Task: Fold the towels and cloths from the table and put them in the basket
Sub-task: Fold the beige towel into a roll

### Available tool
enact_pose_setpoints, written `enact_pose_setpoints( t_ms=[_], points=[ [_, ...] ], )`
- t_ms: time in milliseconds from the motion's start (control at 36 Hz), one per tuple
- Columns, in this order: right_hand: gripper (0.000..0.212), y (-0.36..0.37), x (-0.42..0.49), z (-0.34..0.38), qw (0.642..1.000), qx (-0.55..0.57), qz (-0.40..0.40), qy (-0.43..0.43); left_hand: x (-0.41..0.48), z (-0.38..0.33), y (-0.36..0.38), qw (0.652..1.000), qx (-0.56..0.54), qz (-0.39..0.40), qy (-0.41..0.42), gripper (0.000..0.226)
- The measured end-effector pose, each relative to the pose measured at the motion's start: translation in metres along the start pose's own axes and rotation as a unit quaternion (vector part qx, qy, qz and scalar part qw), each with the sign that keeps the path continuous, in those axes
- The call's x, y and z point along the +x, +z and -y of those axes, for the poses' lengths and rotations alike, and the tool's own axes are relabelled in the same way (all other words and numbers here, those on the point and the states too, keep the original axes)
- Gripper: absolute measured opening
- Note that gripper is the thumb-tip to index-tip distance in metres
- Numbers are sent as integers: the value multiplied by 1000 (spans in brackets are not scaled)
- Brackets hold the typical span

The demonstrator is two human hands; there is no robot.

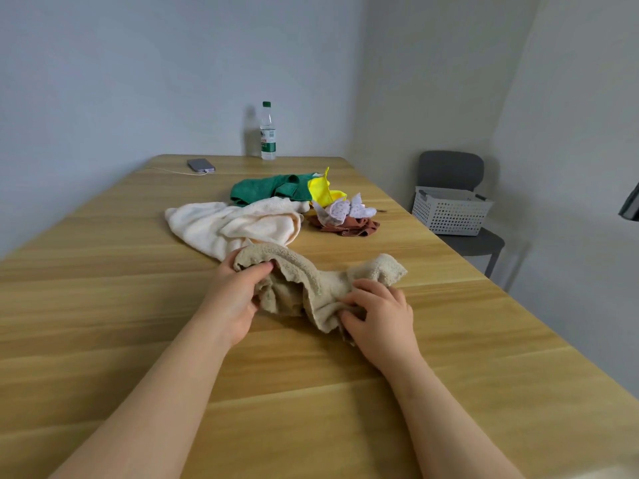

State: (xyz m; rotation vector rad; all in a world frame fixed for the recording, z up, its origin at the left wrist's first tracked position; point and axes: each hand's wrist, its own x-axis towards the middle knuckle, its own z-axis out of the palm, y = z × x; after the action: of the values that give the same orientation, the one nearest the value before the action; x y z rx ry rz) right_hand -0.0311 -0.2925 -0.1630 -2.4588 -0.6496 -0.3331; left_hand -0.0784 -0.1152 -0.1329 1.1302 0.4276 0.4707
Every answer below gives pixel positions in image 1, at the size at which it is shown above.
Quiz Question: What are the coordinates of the small white towel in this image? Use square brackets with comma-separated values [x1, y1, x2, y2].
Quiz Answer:
[164, 196, 312, 263]

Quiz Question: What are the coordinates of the white plastic basket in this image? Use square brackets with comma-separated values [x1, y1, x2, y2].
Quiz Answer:
[411, 186, 495, 237]

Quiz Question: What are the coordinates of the lilac dotted white cloth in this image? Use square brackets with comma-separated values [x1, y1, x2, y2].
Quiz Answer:
[312, 192, 378, 228]

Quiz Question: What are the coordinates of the yellow cloth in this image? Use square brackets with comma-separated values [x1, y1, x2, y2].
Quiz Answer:
[307, 166, 348, 209]

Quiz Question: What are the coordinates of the person's left forearm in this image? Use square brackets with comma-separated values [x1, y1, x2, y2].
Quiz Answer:
[49, 321, 230, 479]

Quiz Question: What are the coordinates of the grey chair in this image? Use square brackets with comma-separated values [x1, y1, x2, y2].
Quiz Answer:
[415, 150, 506, 279]

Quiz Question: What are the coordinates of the person's left hand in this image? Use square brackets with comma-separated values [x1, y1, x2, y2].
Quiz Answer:
[197, 249, 276, 350]

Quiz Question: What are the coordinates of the clear green-label water bottle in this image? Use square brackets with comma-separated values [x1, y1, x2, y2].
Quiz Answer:
[259, 101, 277, 161]

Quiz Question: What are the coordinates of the person's right forearm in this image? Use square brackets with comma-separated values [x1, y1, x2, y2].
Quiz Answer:
[384, 356, 528, 479]

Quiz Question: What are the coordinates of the dark grey curtain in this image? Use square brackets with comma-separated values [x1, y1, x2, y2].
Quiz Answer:
[618, 182, 639, 223]

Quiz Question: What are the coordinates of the tan brown towel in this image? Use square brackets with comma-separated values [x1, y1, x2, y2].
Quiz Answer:
[232, 242, 409, 345]

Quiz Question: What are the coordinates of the wooden table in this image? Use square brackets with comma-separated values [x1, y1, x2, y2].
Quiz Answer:
[0, 154, 639, 479]

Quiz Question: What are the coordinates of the green cloth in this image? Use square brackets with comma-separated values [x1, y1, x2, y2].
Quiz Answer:
[229, 173, 320, 208]

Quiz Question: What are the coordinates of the person's right hand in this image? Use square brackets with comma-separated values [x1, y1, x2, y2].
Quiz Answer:
[338, 279, 420, 377]

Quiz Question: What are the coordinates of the white charging cable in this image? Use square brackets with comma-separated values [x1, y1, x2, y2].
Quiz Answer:
[147, 166, 208, 177]

